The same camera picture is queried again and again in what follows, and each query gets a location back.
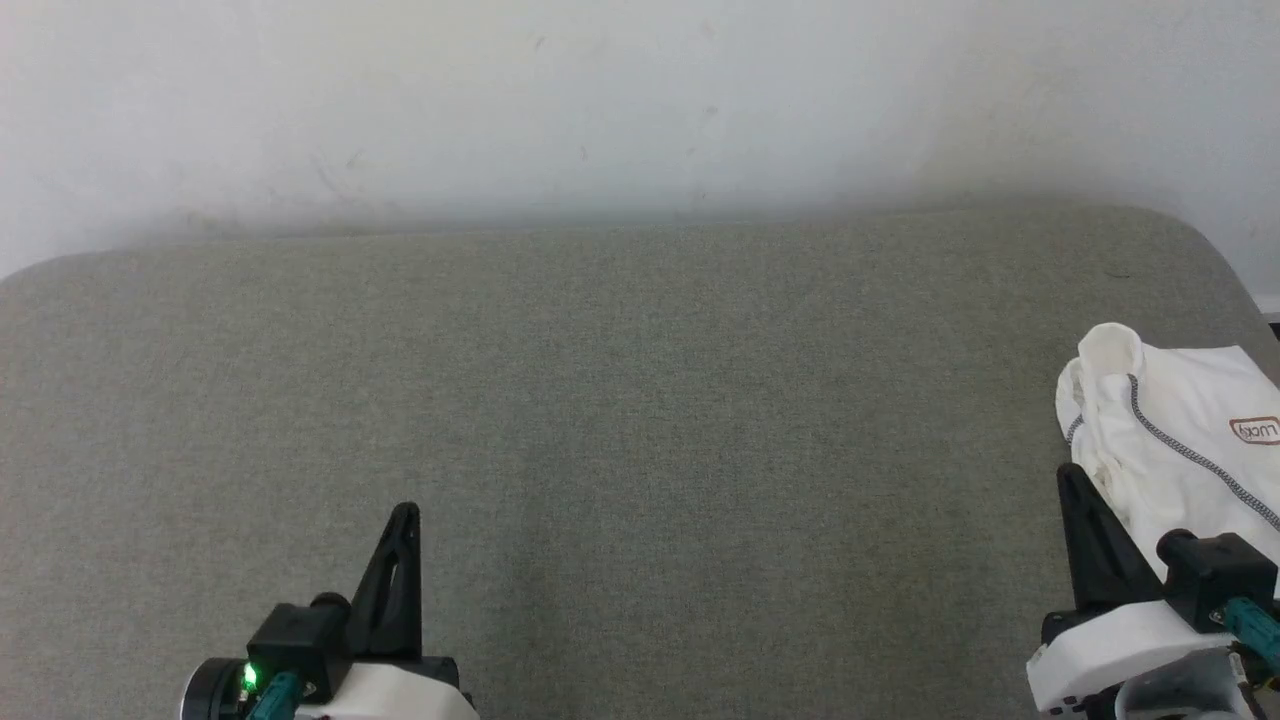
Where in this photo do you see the white long-sleeve shirt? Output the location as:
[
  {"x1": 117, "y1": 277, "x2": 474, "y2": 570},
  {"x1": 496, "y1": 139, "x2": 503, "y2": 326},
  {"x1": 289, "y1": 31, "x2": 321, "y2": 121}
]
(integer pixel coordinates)
[{"x1": 1055, "y1": 322, "x2": 1280, "y2": 583}]

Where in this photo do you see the right teal-plug black cable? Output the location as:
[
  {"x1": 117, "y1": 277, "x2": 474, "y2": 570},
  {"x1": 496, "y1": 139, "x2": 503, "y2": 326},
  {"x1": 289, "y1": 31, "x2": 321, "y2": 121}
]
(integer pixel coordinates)
[{"x1": 1212, "y1": 597, "x2": 1280, "y2": 673}]

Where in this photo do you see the left teal-plug black cable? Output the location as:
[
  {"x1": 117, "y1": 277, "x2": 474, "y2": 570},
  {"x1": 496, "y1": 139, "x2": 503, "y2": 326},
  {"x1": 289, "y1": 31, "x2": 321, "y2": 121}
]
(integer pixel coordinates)
[{"x1": 244, "y1": 671, "x2": 303, "y2": 720}]

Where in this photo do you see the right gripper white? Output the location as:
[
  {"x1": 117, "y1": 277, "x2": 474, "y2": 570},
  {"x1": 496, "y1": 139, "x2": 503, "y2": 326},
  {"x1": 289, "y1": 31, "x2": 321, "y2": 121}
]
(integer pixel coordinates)
[{"x1": 1027, "y1": 462, "x2": 1242, "y2": 717}]

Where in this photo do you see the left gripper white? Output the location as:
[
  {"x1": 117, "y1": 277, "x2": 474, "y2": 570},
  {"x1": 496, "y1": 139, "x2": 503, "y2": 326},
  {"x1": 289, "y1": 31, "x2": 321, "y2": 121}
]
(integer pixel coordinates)
[{"x1": 318, "y1": 502, "x2": 482, "y2": 720}]

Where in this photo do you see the teal-plug black cable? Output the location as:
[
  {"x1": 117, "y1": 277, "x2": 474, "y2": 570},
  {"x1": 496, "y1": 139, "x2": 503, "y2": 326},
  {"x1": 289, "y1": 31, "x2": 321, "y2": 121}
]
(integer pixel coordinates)
[
  {"x1": 1212, "y1": 597, "x2": 1280, "y2": 673},
  {"x1": 244, "y1": 671, "x2": 303, "y2": 720}
]

